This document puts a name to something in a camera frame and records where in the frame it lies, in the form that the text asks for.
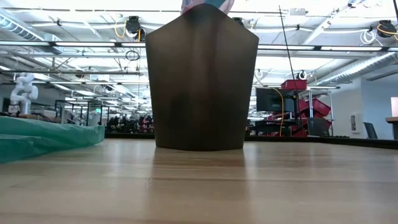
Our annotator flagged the brown trash bin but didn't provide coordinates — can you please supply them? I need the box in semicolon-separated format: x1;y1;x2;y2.
144;2;260;152

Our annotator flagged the pink trash bag blue drawstring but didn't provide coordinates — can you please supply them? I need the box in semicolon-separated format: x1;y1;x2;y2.
180;0;236;16

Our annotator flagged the teal trash bag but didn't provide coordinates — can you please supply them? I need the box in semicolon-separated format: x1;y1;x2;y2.
0;115;106;164

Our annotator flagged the black monitor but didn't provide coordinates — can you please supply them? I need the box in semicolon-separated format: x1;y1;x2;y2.
255;87;295;113

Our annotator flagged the tilted red storage bin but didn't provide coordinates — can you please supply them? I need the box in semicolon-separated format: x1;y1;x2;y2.
298;98;332;118

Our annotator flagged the metal shelving rack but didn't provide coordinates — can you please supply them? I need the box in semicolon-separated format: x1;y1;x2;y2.
254;85;341;138

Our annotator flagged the dark office chair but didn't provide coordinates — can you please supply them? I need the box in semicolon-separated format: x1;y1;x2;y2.
362;121;379;140

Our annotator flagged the wooden table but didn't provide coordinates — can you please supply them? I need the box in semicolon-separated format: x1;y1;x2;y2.
384;116;398;141

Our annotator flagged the yellow cable by monitor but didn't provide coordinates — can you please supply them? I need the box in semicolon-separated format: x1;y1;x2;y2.
272;88;285;138

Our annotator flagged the thin black hanging cable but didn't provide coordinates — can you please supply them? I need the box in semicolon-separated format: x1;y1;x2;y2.
278;4;305;136

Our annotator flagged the silver ventilation duct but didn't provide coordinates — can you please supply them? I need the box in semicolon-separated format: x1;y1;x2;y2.
316;52;398;87
0;8;65;56

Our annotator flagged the black aluminium frame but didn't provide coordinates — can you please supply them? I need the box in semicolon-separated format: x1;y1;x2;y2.
104;132;398;151

